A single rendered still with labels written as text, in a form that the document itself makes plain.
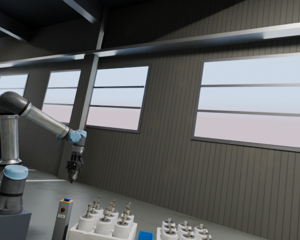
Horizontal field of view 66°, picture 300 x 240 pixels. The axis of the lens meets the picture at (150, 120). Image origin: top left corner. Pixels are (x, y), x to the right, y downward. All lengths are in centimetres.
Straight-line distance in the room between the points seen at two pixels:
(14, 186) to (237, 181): 250
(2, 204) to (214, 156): 251
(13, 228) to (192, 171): 241
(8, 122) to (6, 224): 54
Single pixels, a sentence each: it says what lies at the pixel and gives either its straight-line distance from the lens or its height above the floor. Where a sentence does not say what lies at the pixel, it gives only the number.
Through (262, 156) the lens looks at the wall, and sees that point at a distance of 314.
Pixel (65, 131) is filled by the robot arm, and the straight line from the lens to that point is 147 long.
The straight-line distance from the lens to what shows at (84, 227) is 164.
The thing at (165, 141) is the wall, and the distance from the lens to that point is 352.
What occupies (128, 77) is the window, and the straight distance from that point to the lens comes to 422.
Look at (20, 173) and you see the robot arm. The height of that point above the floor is 50.
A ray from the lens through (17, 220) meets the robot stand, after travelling 146.
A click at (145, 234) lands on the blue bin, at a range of 199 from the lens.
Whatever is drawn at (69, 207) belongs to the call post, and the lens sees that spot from 173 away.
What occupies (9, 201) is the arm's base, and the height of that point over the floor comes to 36.
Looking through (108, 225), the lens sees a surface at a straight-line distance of 161.
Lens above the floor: 72
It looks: 8 degrees up
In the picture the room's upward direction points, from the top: 10 degrees clockwise
